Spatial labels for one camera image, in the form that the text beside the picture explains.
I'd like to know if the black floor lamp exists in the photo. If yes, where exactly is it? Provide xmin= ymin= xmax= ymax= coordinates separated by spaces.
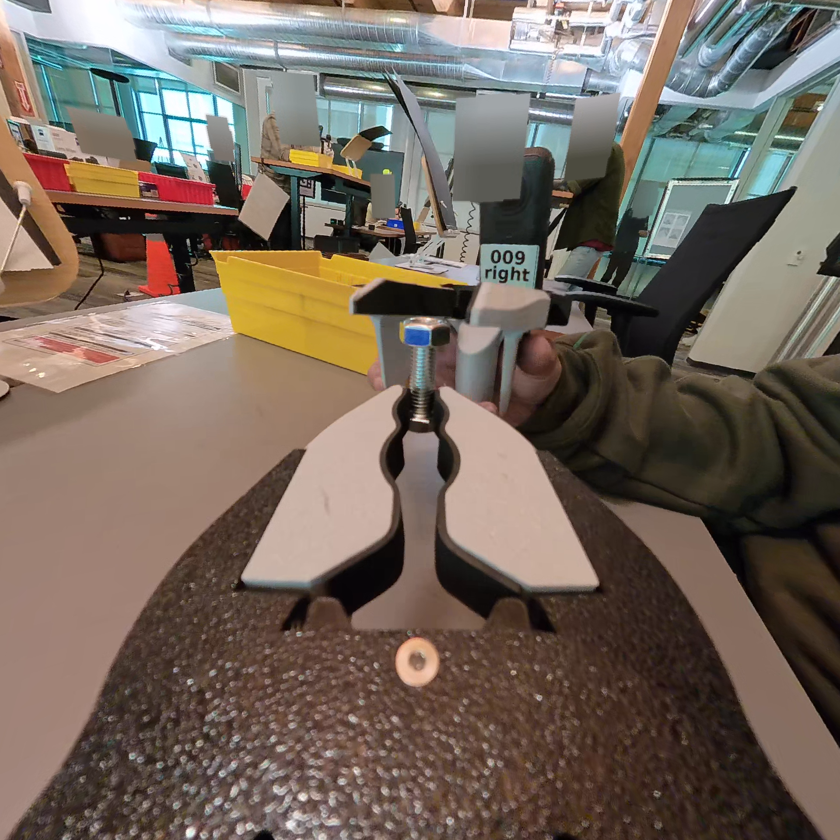
xmin=91 ymin=67 xmax=131 ymax=119

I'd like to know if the red parts bin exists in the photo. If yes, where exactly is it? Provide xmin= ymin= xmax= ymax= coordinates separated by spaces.
xmin=23 ymin=152 xmax=72 ymax=191
xmin=138 ymin=172 xmax=216 ymax=206

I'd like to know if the large yellow storage bin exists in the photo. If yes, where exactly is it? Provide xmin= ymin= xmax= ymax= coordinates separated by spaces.
xmin=210 ymin=249 xmax=470 ymax=375

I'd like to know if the wood-edged grey table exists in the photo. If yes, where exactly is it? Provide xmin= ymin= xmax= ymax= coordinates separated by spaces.
xmin=367 ymin=252 xmax=595 ymax=336

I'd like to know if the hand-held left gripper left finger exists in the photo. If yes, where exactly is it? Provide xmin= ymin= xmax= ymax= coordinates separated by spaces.
xmin=240 ymin=385 xmax=405 ymax=614

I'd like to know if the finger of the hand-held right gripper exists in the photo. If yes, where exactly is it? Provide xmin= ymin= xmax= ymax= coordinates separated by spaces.
xmin=456 ymin=283 xmax=551 ymax=403
xmin=349 ymin=279 xmax=470 ymax=391

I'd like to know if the dark faced document stand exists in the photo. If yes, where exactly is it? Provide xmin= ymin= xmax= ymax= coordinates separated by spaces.
xmin=384 ymin=72 xmax=460 ymax=270

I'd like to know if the grey desk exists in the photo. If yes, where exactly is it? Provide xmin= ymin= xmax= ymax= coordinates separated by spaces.
xmin=0 ymin=289 xmax=840 ymax=840

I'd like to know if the green leg standing desk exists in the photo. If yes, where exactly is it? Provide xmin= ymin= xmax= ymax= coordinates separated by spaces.
xmin=251 ymin=156 xmax=371 ymax=250

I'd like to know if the red label laminated sheet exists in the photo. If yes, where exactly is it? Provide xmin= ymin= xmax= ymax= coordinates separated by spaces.
xmin=0 ymin=302 xmax=237 ymax=395

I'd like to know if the wooden top workbench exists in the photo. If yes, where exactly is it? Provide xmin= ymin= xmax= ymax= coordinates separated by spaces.
xmin=46 ymin=190 xmax=240 ymax=293

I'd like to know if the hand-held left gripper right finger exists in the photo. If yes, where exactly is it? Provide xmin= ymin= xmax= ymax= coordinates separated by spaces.
xmin=436 ymin=387 xmax=601 ymax=619

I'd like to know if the person's right hand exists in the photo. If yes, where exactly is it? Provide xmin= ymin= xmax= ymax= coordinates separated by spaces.
xmin=366 ymin=328 xmax=564 ymax=427

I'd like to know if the person's right forearm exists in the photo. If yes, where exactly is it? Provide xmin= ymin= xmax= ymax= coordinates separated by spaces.
xmin=518 ymin=328 xmax=840 ymax=536

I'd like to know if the black office chair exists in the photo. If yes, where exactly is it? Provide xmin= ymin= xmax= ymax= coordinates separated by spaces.
xmin=554 ymin=187 xmax=798 ymax=365

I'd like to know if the orange traffic cone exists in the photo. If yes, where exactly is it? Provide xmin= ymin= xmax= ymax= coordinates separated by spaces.
xmin=138 ymin=235 xmax=181 ymax=298

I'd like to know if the silver bolt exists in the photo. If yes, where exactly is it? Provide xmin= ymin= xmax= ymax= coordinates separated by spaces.
xmin=403 ymin=318 xmax=437 ymax=434

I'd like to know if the silver hex nut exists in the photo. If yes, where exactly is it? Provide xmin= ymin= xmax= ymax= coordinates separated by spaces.
xmin=397 ymin=318 xmax=452 ymax=349

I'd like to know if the grey notice board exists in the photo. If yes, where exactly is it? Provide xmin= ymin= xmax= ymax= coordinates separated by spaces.
xmin=643 ymin=178 xmax=739 ymax=260

